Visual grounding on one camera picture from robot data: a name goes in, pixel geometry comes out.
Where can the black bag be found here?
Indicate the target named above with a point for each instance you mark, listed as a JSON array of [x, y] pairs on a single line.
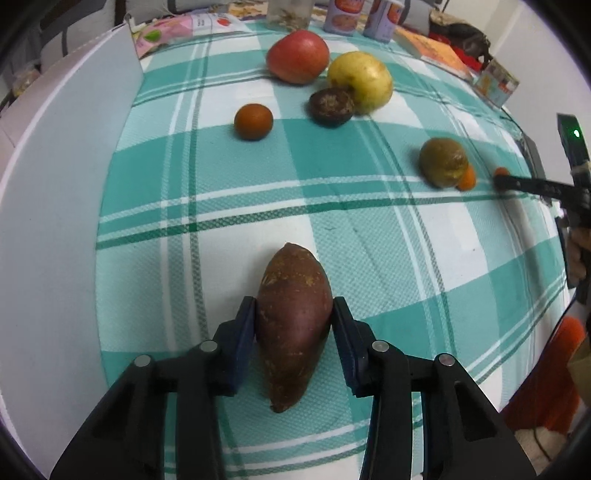
[[471, 44]]

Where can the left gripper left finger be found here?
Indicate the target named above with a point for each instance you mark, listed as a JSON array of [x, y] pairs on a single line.
[[123, 437]]

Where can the pink floral package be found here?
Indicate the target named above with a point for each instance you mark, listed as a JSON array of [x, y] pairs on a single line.
[[183, 27]]

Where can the red apple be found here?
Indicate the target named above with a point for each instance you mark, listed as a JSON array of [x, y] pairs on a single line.
[[299, 58]]

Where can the colourful paper box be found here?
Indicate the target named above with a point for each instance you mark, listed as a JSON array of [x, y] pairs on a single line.
[[496, 84]]

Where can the yellow apple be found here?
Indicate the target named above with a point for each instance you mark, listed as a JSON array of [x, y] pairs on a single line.
[[364, 77]]

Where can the clear snack bag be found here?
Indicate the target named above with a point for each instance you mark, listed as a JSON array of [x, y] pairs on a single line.
[[289, 15]]

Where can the orange stool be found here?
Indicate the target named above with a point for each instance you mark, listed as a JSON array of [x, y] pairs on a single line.
[[548, 397]]

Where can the dark brown mangosteen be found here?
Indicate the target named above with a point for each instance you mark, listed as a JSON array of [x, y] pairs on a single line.
[[331, 107]]

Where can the person right hand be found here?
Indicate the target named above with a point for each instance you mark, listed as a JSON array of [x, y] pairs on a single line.
[[578, 243]]

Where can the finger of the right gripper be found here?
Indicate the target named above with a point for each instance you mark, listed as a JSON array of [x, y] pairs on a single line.
[[545, 188]]

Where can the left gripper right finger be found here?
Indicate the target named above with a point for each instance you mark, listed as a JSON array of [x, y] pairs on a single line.
[[464, 436]]

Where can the purple sweet potato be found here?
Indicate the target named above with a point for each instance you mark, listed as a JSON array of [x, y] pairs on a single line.
[[294, 302]]

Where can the green white plaid tablecloth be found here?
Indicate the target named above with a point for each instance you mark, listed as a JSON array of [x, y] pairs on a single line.
[[191, 213]]

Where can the grey sofa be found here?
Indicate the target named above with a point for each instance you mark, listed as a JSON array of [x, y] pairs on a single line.
[[71, 24]]

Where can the small orange tangerine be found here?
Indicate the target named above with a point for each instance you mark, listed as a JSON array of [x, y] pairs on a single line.
[[469, 179]]

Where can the orange book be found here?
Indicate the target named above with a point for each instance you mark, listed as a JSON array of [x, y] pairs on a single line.
[[433, 52]]

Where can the white board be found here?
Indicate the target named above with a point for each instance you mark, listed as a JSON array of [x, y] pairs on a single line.
[[60, 134]]

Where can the green brown pear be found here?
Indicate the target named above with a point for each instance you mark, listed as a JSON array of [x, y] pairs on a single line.
[[443, 162]]

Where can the dark orange tangerine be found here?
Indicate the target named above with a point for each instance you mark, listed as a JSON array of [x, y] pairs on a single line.
[[253, 122]]

